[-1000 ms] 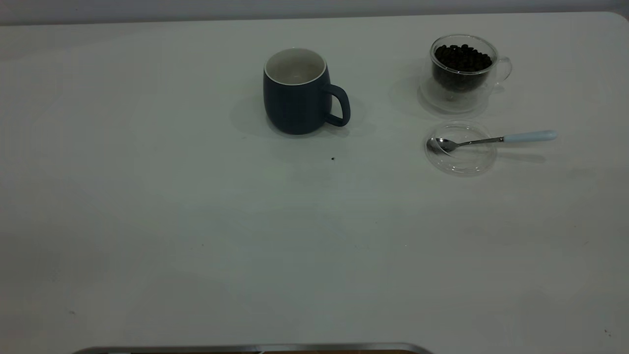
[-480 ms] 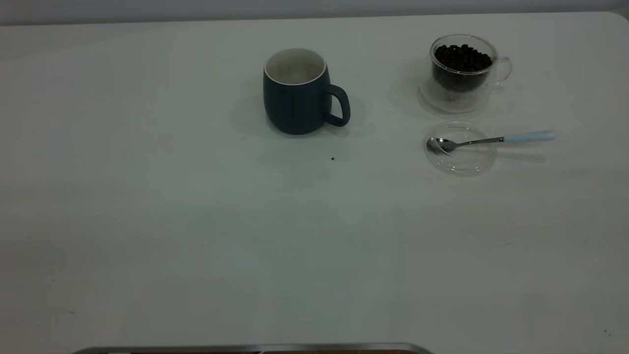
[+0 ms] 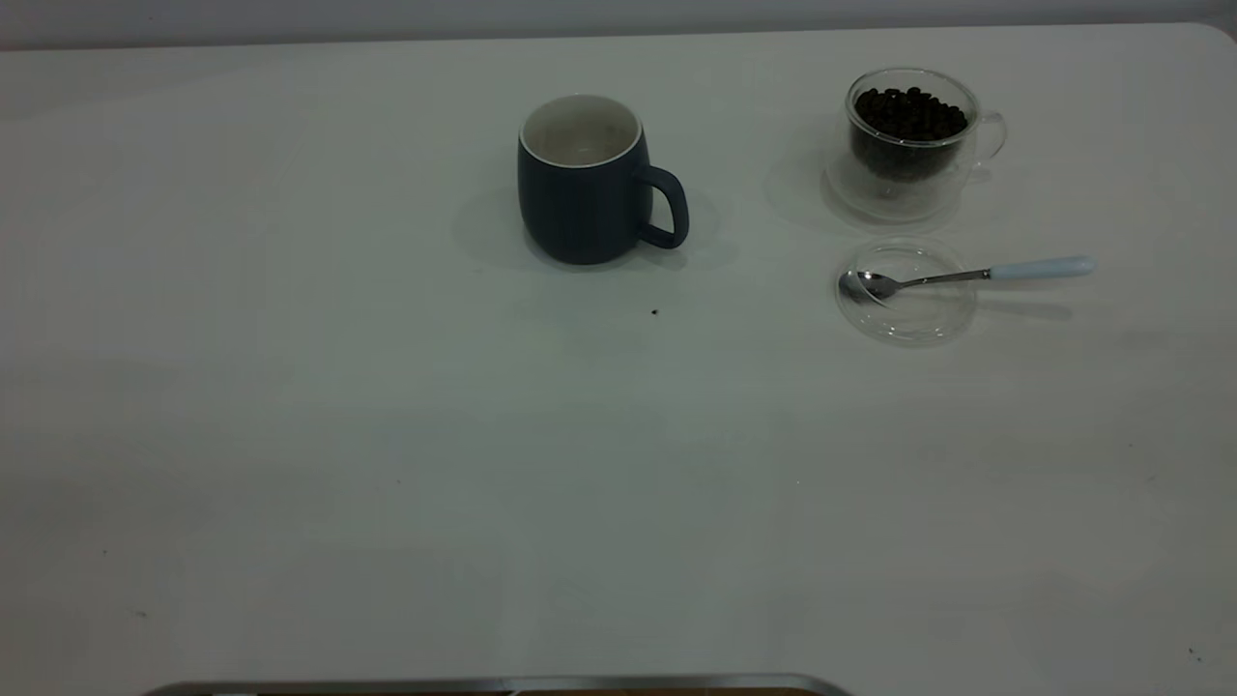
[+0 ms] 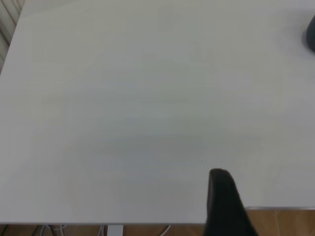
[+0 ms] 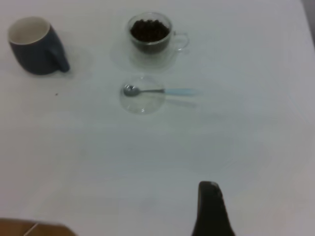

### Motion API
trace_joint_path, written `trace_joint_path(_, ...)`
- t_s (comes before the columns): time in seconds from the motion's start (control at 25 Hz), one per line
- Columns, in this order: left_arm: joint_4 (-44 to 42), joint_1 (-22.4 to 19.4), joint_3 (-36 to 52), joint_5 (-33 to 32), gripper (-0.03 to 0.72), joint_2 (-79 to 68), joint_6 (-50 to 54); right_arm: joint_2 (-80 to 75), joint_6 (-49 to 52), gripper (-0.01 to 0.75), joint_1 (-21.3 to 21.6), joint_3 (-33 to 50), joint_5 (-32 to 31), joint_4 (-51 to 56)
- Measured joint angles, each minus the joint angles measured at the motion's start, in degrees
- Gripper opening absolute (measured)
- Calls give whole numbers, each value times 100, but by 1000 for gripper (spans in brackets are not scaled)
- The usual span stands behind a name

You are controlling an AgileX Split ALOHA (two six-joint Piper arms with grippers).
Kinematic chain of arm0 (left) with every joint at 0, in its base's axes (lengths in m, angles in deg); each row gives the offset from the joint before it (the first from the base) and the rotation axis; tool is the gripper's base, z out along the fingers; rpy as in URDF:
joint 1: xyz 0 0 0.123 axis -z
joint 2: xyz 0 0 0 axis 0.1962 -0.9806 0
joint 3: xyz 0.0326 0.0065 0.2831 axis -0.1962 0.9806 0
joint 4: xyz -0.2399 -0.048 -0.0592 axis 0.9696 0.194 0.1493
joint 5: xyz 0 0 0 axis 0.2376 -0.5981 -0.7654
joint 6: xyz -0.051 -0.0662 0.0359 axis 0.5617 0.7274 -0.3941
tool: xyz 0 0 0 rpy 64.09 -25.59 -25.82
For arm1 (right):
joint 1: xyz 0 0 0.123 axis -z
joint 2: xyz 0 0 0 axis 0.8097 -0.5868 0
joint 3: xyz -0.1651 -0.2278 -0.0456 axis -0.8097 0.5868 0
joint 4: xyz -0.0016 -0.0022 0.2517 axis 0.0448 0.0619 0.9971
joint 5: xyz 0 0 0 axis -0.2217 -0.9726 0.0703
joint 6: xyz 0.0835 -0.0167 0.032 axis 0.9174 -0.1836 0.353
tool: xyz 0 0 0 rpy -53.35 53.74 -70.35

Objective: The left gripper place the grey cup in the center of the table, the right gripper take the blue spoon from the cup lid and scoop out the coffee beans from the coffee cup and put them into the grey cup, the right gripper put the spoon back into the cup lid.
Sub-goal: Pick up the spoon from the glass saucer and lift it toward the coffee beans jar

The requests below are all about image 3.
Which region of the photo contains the dark grey ceramic mug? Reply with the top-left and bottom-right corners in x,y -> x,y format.
517,94 -> 691,266

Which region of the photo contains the metal spoon light-blue handle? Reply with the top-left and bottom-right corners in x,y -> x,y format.
839,255 -> 1098,303

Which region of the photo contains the roasted coffee beans pile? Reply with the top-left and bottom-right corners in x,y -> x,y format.
850,87 -> 969,182

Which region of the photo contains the clear glass saucer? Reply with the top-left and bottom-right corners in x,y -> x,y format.
821,145 -> 967,225

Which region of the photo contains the small clear glass dish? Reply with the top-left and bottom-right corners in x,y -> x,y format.
835,239 -> 979,346

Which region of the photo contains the clear glass handled cup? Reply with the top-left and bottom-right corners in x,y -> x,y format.
846,66 -> 1009,200

